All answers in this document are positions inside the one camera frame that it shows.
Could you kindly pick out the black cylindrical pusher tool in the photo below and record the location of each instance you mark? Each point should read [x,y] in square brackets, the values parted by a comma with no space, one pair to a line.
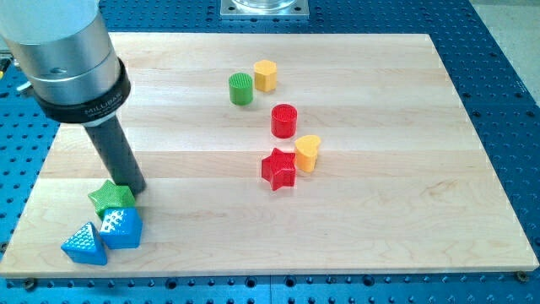
[116,154]

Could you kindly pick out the red star block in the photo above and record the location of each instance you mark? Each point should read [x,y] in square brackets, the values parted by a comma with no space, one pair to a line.
[279,169]

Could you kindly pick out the red cylinder block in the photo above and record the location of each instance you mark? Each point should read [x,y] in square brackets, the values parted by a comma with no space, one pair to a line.
[283,121]

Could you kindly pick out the yellow heart block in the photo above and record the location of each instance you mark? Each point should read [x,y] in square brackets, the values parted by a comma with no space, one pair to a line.
[306,149]

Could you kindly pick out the wooden board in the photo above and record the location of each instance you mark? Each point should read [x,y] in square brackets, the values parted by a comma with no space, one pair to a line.
[402,183]

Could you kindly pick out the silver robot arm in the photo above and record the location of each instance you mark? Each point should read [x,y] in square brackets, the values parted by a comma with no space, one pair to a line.
[65,52]

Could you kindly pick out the green cylinder block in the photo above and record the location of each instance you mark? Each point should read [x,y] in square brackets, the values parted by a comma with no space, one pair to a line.
[240,89]

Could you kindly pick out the yellow hexagon block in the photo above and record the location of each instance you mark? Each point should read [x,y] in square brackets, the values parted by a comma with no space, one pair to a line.
[265,75]

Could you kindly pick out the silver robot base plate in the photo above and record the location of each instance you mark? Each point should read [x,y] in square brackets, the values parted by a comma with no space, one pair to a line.
[245,9]

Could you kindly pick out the blue cube block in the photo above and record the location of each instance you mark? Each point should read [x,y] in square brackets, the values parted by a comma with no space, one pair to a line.
[121,228]

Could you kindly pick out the green star block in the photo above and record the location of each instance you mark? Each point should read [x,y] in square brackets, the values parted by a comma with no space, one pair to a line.
[111,196]

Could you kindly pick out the blue triangle block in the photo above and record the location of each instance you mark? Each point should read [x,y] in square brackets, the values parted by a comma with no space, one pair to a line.
[85,246]

